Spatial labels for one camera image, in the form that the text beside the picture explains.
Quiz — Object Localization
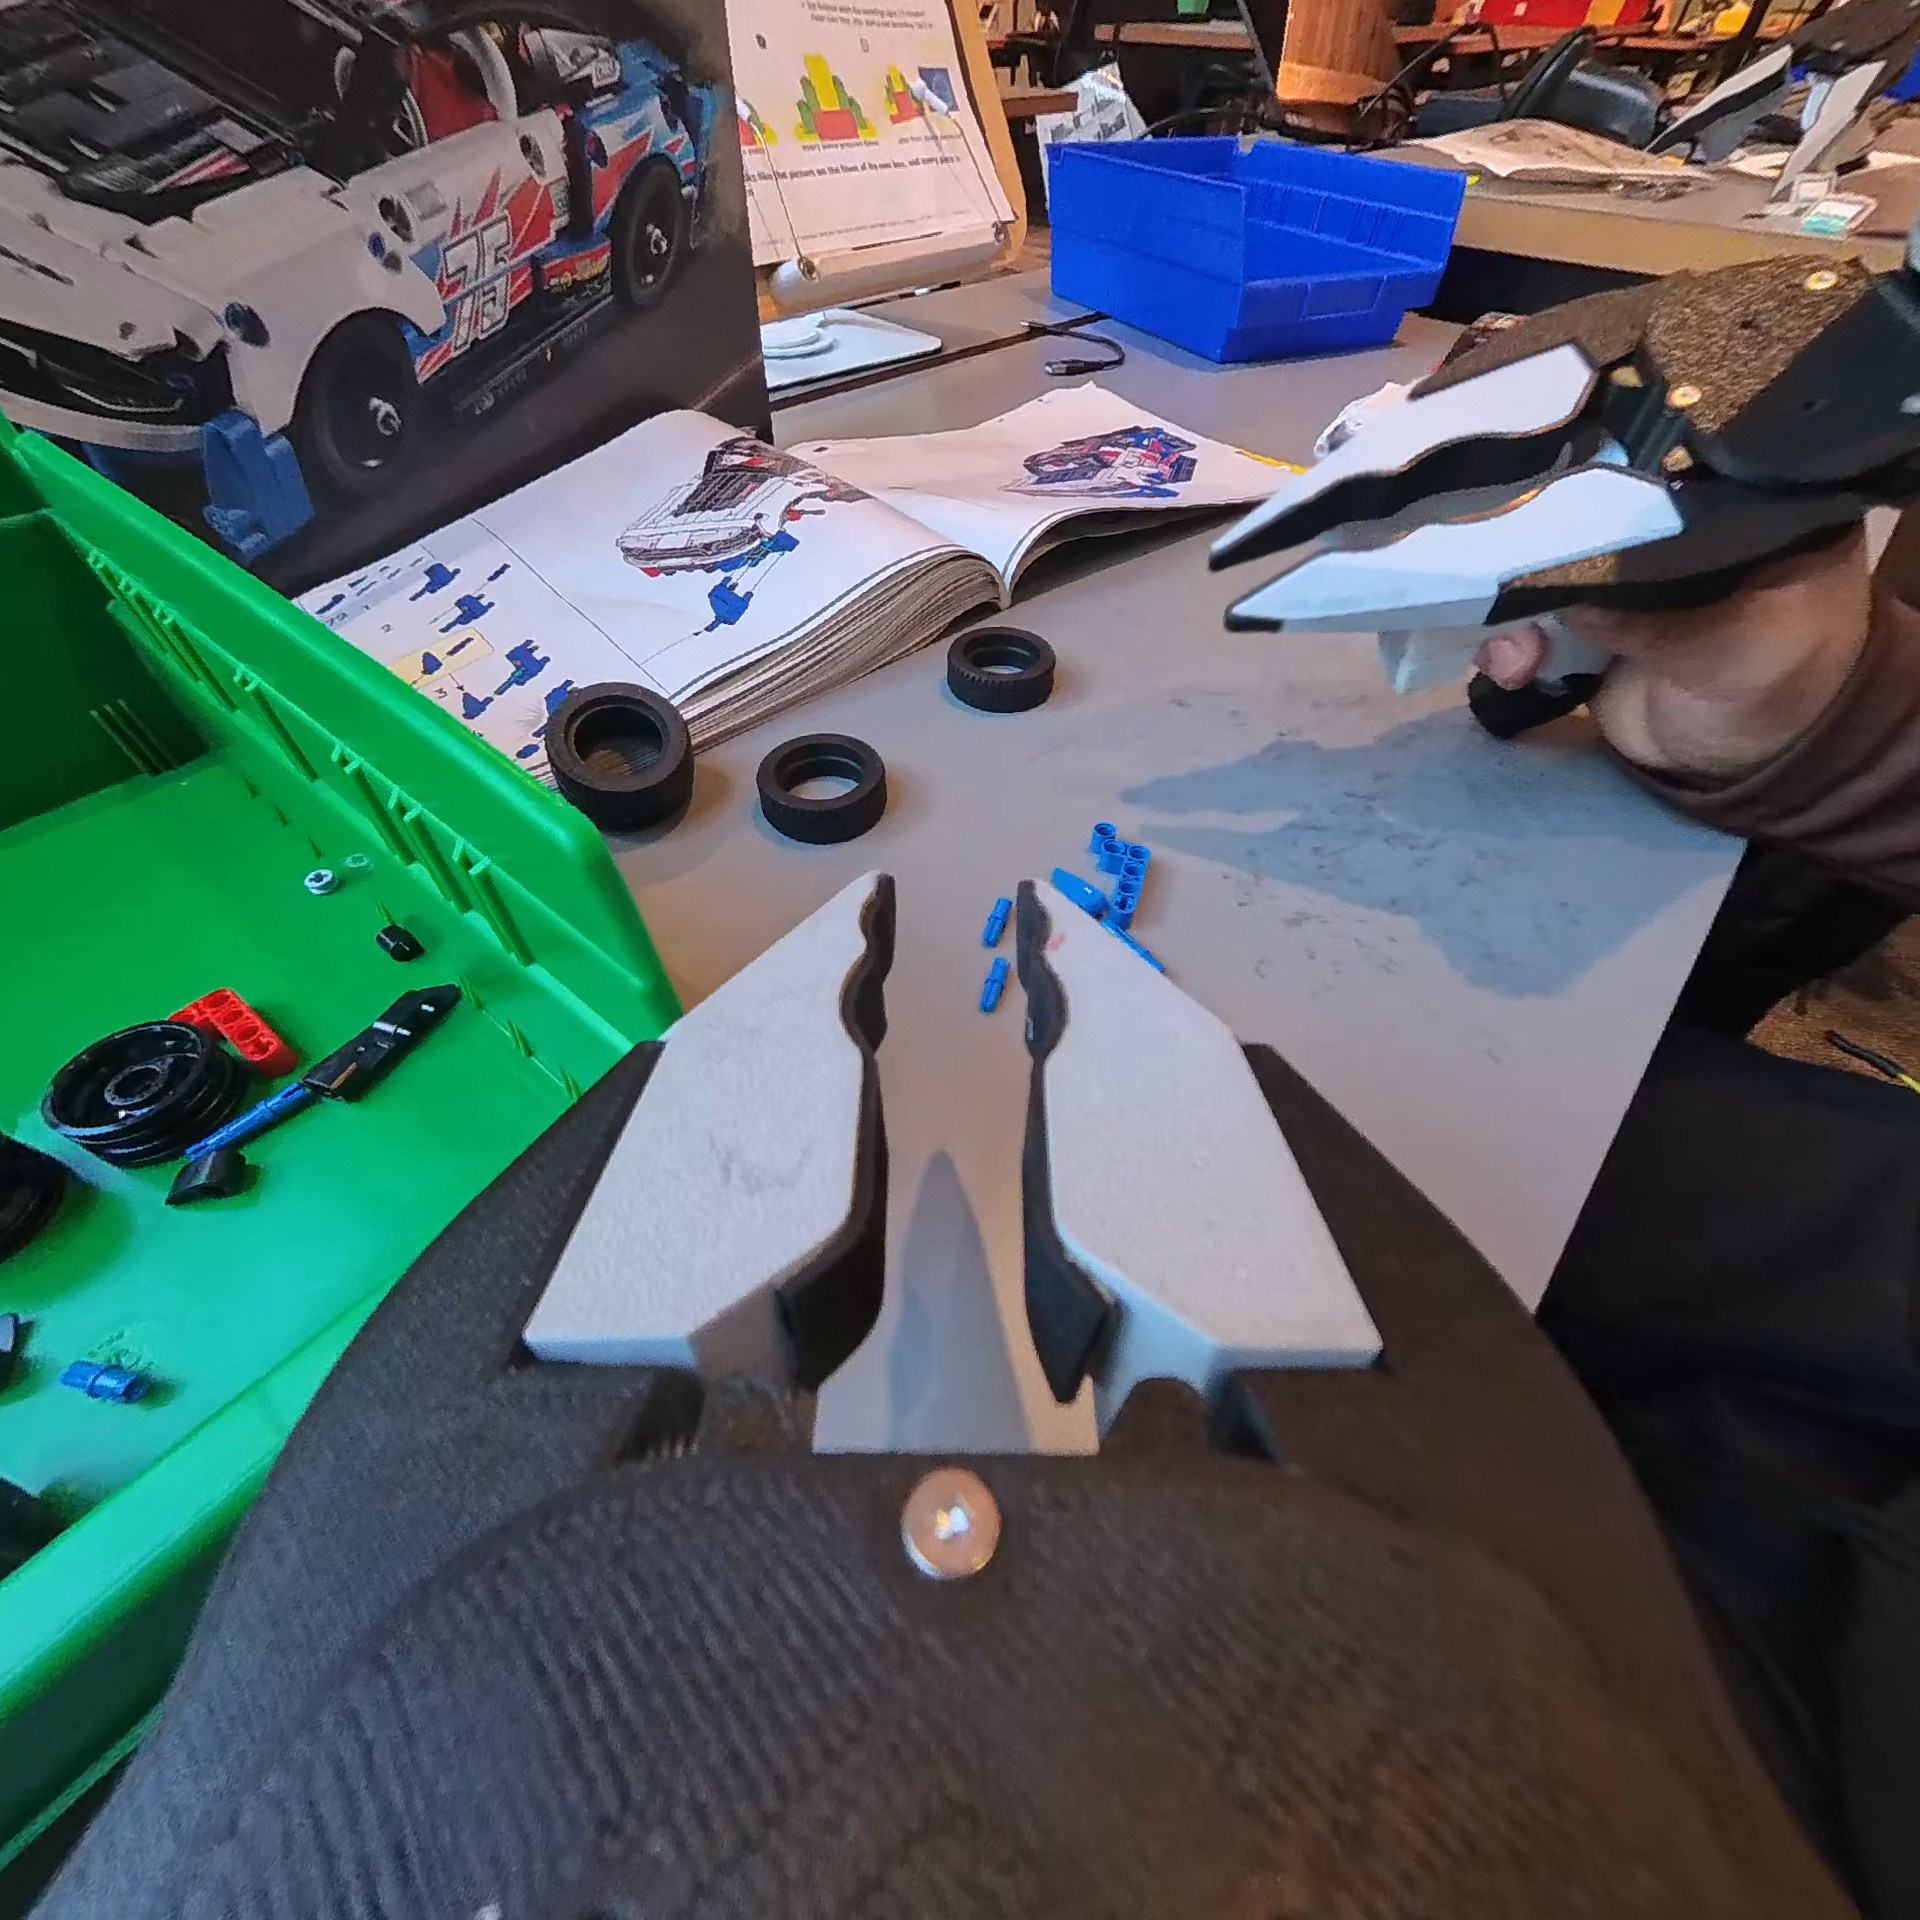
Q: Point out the green box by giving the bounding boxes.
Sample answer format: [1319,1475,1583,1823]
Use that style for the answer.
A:
[0,421,684,1862]

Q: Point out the another hand-held gripper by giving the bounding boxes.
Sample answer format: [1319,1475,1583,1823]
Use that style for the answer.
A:
[1647,0,1895,194]

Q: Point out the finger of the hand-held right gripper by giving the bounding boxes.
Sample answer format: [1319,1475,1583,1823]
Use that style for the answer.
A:
[1224,464,1690,635]
[1210,342,1604,576]

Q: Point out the blue plastic bin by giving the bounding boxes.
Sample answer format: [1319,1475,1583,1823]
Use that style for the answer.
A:
[1047,135,1468,367]

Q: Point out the red L-shaped beam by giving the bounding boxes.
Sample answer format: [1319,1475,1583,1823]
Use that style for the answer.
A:
[168,992,299,1074]

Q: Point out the black angled panel piece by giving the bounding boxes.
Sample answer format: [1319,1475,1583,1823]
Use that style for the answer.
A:
[299,982,464,1103]

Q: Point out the black rubber tyre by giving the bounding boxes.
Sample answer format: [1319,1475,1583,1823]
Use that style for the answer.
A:
[544,681,696,832]
[753,733,891,846]
[944,627,1056,716]

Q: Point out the open instruction booklet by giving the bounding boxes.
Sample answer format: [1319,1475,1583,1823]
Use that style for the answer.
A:
[294,382,1307,751]

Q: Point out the printed instruction sheet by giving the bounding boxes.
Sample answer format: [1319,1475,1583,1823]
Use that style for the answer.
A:
[728,0,1014,272]

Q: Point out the white flat pad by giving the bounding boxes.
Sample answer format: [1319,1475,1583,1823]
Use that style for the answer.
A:
[757,308,946,400]

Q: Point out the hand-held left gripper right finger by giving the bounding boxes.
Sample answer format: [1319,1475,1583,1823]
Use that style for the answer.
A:
[1013,876,1385,1413]

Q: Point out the black toy car box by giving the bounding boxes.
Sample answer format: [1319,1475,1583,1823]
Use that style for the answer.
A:
[0,0,775,594]

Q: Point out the scattered papers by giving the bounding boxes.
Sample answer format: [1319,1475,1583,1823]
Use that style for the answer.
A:
[1417,121,1712,198]

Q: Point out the brown woven basket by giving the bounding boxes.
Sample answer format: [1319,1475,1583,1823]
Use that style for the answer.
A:
[1276,0,1405,106]

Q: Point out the grey desk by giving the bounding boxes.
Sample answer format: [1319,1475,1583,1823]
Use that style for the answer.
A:
[601,262,1748,1458]

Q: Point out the long blue connector pin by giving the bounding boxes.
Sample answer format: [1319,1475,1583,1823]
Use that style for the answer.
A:
[180,1080,320,1160]

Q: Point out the instruction sheet on stand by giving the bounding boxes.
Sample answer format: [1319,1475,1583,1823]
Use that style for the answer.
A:
[757,0,1034,296]

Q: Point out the person's right hand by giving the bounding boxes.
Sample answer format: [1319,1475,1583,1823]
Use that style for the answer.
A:
[1470,523,1880,786]

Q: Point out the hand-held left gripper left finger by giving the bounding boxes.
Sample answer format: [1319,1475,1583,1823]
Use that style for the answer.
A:
[522,870,899,1389]

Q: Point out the black office chair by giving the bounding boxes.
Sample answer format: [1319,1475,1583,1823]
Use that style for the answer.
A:
[1501,30,1667,154]

